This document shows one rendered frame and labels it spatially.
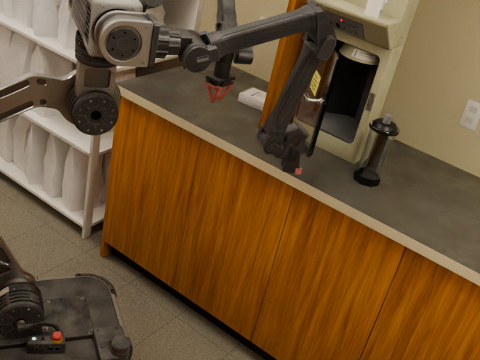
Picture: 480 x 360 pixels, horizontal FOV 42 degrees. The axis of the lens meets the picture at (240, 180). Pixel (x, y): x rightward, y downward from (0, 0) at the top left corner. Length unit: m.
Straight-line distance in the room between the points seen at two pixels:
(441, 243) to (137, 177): 1.35
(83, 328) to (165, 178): 0.71
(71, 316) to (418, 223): 1.32
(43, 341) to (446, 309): 1.39
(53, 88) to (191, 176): 0.79
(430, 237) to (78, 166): 1.81
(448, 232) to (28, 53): 2.17
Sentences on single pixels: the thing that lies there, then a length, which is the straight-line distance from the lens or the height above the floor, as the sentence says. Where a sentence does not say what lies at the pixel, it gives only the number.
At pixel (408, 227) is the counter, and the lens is 2.15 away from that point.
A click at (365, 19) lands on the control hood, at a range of 2.19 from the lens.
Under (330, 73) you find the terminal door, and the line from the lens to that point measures 2.16.
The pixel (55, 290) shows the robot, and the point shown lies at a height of 0.24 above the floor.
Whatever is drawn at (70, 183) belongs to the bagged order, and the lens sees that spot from 3.27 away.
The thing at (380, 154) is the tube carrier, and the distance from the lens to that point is 2.26.
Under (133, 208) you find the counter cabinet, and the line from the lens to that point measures 2.88.
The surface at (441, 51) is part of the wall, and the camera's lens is 2.68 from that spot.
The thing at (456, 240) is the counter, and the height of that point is 0.94.
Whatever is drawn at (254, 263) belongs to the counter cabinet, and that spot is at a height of 0.48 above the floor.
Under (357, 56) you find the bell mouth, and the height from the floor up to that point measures 1.33.
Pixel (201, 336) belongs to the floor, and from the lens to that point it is 2.85.
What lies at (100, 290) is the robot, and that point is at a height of 0.24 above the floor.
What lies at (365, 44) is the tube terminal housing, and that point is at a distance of 2.32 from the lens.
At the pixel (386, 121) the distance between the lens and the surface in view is 2.24.
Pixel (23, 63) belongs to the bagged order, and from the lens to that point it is 3.34.
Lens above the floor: 1.98
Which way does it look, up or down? 29 degrees down
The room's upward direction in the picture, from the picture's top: 13 degrees clockwise
